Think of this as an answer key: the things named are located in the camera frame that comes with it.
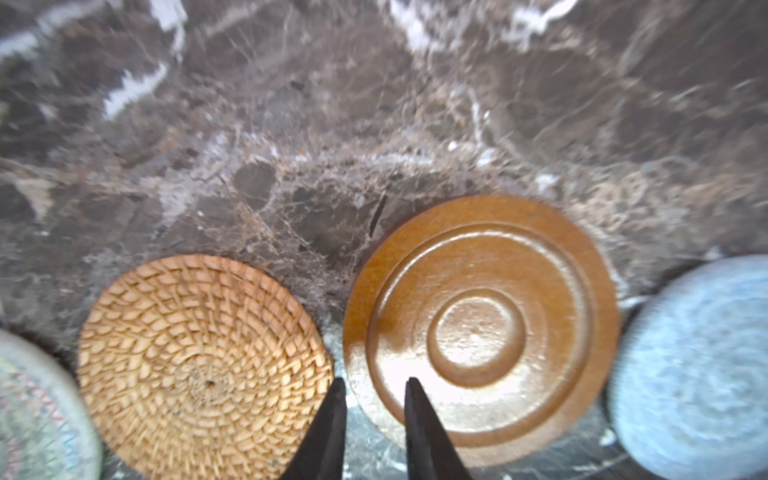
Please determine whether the brown wooden round coaster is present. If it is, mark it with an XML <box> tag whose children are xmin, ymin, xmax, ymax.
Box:
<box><xmin>343</xmin><ymin>195</ymin><xmax>621</xmax><ymax>467</ymax></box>

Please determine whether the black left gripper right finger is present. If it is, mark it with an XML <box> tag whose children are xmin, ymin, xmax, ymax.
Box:
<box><xmin>404</xmin><ymin>377</ymin><xmax>471</xmax><ymax>480</ymax></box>

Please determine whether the woven rattan coaster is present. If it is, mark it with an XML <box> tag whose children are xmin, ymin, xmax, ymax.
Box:
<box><xmin>77</xmin><ymin>254</ymin><xmax>334</xmax><ymax>479</ymax></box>

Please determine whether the grey-blue felt coaster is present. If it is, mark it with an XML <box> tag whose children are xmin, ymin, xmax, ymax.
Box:
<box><xmin>608</xmin><ymin>255</ymin><xmax>767</xmax><ymax>479</ymax></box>

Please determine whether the multicolour woven cloth coaster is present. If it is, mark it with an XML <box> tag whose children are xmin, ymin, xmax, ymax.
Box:
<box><xmin>1</xmin><ymin>330</ymin><xmax>103</xmax><ymax>479</ymax></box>

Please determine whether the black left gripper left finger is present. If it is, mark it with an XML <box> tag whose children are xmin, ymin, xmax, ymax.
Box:
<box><xmin>280</xmin><ymin>378</ymin><xmax>347</xmax><ymax>480</ymax></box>

